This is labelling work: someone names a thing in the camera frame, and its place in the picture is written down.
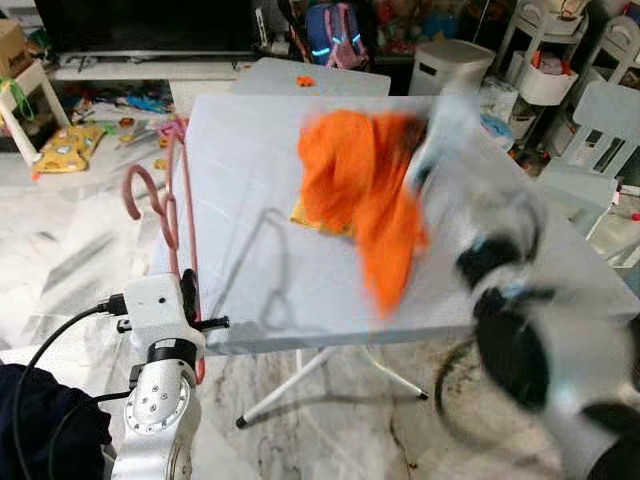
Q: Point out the black television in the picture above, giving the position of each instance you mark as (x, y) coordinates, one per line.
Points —
(140, 25)

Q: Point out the blue pink backpack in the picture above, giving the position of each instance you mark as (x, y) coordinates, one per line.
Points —
(335, 30)

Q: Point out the small orange object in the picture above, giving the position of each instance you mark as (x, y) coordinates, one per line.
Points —
(305, 80)

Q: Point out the grey folding table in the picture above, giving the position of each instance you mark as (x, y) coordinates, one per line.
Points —
(260, 180)

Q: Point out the orange shirt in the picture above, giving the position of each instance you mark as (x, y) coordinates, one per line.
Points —
(350, 170)

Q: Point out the white rack with basket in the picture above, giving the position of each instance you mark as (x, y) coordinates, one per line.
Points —
(545, 85)

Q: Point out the white tv console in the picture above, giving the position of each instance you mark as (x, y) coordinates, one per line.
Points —
(150, 70)

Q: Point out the grey air purifier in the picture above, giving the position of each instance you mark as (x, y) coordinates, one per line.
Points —
(450, 70)

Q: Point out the yellow toy mat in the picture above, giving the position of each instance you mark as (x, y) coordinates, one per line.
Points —
(70, 148)

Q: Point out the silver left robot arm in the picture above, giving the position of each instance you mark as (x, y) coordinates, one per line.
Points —
(155, 410)

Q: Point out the pink plastic hanger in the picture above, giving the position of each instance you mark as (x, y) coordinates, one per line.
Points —
(168, 225)

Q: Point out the pale green kids chair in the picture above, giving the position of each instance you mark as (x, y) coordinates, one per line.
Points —
(600, 115)

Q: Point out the white storage rack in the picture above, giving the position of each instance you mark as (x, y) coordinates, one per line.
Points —
(620, 40)

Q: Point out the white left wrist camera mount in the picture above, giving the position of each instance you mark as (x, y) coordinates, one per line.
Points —
(155, 305)

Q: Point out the small white side table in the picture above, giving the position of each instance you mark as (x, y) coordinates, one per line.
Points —
(20, 80)

